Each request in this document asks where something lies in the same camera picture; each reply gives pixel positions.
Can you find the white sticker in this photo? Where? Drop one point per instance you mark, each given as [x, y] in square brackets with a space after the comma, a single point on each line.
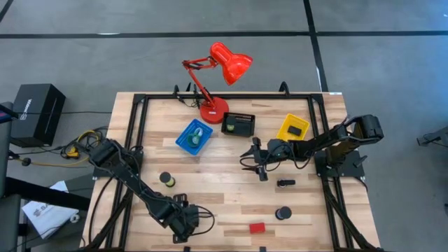
[335, 93]

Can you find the small black oblong gadget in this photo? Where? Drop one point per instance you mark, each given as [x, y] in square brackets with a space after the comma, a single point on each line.
[286, 183]

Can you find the black-lidded jar dark base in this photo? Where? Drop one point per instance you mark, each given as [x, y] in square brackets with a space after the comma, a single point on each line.
[283, 213]

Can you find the black round plug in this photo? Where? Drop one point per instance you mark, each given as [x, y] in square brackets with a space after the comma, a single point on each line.
[26, 161]

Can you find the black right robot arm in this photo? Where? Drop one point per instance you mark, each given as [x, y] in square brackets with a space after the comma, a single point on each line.
[325, 138]

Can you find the black plastic basket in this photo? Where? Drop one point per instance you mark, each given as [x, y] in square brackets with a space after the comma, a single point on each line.
[245, 127]

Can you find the white paper bag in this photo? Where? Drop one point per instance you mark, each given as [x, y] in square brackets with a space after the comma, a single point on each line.
[49, 213]

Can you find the black rectangular block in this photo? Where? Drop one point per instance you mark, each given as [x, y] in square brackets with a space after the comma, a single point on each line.
[294, 130]

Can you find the black box white print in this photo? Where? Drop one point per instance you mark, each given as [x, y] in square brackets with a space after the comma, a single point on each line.
[36, 113]

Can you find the blue plastic basket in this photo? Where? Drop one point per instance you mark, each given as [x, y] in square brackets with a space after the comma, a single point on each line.
[183, 143]

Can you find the red desk lamp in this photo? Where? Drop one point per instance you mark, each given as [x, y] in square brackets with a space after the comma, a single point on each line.
[214, 111]

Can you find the black-lidded jar green base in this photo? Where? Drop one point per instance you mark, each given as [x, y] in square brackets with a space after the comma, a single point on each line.
[230, 127]

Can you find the black slanted beam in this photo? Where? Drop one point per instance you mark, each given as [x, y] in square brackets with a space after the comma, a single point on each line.
[45, 194]

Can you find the yellow plastic basket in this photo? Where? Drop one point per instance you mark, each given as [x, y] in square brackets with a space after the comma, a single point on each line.
[285, 124]

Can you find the black aluminium table frame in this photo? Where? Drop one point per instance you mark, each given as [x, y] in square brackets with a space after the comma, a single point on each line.
[227, 96]

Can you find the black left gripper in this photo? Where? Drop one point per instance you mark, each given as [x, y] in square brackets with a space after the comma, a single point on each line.
[185, 220]

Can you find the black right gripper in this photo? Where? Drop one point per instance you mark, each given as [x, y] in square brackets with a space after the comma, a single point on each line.
[278, 148]

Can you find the black-lidded jar yellow base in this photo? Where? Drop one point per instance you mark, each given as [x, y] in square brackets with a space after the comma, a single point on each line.
[167, 178]

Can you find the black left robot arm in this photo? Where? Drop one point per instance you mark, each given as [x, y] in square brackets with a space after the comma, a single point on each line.
[140, 189]

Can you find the red rectangular block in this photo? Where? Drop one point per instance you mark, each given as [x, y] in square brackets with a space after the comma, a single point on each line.
[257, 227]

